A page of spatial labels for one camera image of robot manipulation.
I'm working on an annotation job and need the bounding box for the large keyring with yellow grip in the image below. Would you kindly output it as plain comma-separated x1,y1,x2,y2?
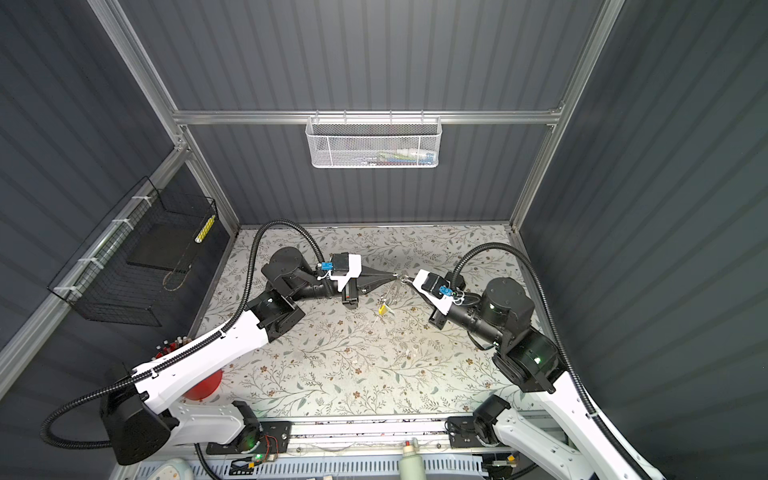
376,274,412,317

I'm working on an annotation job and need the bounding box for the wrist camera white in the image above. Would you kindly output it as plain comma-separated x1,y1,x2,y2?
318,252,362,293
414,269,455,309

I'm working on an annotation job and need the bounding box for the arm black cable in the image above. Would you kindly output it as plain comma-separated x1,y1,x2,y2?
449,241,652,480
39,219,328,451

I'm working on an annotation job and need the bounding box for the white wire basket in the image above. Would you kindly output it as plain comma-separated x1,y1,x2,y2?
305,113,443,169

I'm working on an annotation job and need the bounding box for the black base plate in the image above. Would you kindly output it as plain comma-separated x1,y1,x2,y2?
205,421,293,455
444,416,509,449

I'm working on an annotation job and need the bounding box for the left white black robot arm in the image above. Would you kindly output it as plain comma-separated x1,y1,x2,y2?
100,247,397,465

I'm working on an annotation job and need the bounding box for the white slotted cable duct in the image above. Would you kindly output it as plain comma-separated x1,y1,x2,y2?
131,454,487,480

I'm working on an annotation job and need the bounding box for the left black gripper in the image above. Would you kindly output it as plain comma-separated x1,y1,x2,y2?
288,258,392,309

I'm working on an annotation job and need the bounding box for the yellow green marker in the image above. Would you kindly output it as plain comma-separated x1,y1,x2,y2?
194,214,217,244

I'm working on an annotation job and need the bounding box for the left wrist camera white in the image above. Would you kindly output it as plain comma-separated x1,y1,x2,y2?
318,252,362,293

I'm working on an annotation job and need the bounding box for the aluminium rail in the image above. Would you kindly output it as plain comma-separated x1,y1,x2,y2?
128,412,601,457

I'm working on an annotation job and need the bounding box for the red cup with pens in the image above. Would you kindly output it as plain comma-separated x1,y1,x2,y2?
154,336,223,401

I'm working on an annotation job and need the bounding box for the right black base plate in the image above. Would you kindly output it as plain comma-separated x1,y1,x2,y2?
444,416,509,449

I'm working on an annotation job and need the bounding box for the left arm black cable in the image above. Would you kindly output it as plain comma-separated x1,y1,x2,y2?
39,219,328,451

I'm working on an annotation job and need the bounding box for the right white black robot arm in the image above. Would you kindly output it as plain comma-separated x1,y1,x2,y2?
404,270,664,479

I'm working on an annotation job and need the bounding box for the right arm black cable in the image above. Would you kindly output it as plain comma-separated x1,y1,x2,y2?
449,241,652,480

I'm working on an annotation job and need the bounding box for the black wire basket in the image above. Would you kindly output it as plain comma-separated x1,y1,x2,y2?
48,170,230,331

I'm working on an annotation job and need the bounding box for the white bottle with red cap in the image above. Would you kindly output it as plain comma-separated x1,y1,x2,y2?
398,440,427,480

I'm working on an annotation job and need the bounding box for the white rounded device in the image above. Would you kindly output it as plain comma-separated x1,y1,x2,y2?
147,458,195,480

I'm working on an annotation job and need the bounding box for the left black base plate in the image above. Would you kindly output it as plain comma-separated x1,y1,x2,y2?
205,421,293,455

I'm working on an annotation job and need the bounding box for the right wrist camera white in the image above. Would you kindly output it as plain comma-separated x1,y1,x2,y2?
414,269,455,309

